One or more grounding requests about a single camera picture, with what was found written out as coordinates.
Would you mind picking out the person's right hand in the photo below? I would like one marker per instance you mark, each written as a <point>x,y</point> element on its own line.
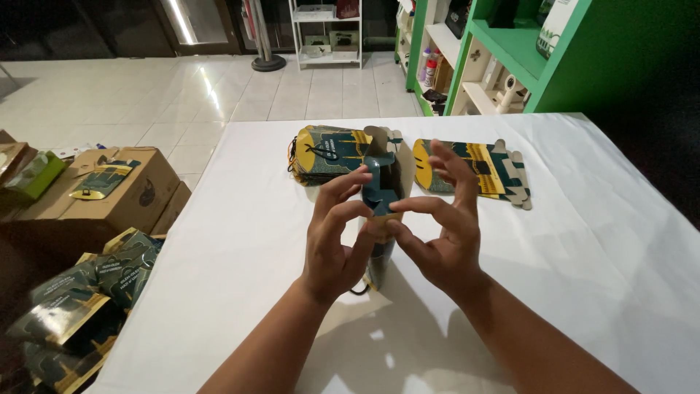
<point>454,246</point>

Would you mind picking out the person's left hand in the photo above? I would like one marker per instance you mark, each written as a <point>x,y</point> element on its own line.
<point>322,257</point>

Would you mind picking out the dark green gold gift box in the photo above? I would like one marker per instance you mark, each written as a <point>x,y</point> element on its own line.
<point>385,186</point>

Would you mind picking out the green shelf unit with goods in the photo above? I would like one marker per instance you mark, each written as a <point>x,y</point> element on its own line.
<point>492,54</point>

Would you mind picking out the large brown cardboard carton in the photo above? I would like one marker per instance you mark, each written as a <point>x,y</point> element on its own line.
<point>126,197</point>

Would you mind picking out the pole stand with round base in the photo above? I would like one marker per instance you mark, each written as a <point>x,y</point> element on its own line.
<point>267,54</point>

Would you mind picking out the white metal shelf rack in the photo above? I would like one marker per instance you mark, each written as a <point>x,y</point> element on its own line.
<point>328,38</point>

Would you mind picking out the flat unfolded green gold box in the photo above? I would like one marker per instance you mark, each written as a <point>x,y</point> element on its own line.
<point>104,179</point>

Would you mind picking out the heap of assembled gift boxes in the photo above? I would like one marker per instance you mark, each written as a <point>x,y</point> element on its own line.
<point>82,306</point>

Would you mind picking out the light green box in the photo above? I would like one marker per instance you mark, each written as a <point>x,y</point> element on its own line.
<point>35,175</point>

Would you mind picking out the brown glossy box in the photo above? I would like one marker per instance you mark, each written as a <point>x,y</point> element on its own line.
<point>13,158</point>

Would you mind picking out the glass door with metal frame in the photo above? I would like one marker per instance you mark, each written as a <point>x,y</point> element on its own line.
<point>197,24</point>

